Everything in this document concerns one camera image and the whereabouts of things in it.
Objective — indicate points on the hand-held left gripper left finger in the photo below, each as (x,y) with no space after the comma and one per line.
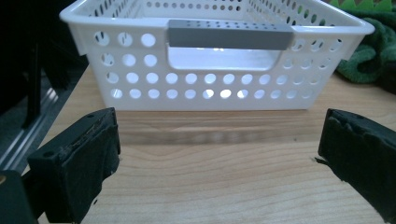
(77,165)

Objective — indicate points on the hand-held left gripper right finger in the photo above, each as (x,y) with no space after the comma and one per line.
(361,155)

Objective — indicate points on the green plush toy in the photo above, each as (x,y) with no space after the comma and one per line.
(367,56)

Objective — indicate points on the white perforated plastic basket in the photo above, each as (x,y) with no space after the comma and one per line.
(199,56)

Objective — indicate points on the black metal stand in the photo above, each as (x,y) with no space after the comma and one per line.
(32,84)

